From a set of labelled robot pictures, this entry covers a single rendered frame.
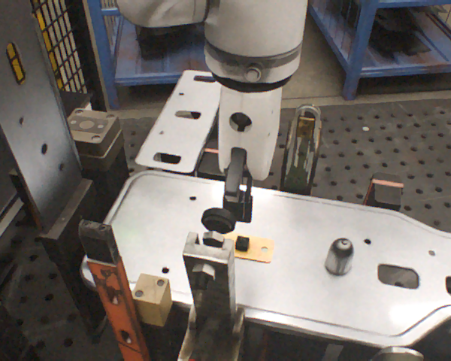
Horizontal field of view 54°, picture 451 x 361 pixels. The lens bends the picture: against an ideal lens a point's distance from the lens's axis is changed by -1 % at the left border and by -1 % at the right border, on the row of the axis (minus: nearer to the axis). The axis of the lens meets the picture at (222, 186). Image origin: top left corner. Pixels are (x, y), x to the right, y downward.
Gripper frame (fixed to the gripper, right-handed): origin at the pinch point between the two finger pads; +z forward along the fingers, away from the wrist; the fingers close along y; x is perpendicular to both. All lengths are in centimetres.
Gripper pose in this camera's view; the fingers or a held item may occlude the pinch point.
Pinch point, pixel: (245, 183)
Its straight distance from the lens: 51.8
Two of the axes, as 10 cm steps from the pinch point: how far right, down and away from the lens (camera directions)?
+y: 2.3, -7.0, 6.8
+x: -9.7, -1.6, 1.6
